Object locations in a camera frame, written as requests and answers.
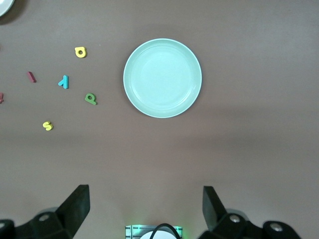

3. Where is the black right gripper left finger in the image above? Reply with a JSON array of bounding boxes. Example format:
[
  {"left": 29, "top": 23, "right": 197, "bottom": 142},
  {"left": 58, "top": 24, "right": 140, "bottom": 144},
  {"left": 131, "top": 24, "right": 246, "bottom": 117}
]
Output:
[{"left": 0, "top": 184, "right": 91, "bottom": 239}]

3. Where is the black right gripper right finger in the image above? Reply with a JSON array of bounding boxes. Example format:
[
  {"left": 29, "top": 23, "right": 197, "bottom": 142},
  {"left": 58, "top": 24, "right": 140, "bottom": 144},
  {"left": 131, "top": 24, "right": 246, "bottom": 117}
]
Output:
[{"left": 199, "top": 186, "right": 303, "bottom": 239}]

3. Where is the green foam letter p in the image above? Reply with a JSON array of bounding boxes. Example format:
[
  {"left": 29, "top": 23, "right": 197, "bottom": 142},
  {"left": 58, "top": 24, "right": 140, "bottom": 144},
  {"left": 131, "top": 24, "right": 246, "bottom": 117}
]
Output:
[{"left": 84, "top": 93, "right": 98, "bottom": 106}]

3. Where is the light blue foam letter y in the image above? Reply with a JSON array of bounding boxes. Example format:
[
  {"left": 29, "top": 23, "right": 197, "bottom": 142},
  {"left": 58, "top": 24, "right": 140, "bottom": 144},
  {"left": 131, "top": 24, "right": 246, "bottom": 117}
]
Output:
[{"left": 58, "top": 75, "right": 70, "bottom": 89}]

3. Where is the yellow foam letter a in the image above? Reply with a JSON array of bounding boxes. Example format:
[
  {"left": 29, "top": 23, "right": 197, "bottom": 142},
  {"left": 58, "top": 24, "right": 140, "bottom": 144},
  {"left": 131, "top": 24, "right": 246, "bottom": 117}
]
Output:
[{"left": 74, "top": 46, "right": 87, "bottom": 59}]

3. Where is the brown table cover sheet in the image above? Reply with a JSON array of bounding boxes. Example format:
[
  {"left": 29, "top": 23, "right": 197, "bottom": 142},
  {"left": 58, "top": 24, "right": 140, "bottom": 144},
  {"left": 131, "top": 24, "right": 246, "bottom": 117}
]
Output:
[{"left": 0, "top": 0, "right": 319, "bottom": 239}]

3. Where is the light green plastic plate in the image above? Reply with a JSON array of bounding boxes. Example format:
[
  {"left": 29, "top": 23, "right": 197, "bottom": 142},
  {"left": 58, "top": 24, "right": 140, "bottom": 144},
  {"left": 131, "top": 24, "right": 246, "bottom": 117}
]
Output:
[{"left": 123, "top": 38, "right": 203, "bottom": 119}]

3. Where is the beige plastic plate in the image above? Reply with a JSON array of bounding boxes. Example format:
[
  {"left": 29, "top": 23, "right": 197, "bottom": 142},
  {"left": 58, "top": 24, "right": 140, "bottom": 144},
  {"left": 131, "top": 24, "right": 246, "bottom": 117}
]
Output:
[{"left": 0, "top": 0, "right": 15, "bottom": 17}]

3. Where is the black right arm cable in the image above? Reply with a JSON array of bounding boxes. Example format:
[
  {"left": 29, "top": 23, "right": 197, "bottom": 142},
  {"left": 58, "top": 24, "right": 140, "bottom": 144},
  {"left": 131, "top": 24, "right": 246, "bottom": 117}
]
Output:
[{"left": 151, "top": 223, "right": 180, "bottom": 239}]

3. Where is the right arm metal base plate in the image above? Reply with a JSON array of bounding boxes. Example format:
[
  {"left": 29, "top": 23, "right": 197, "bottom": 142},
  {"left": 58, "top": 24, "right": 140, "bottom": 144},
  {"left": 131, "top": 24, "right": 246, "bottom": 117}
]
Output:
[{"left": 124, "top": 225, "right": 183, "bottom": 239}]

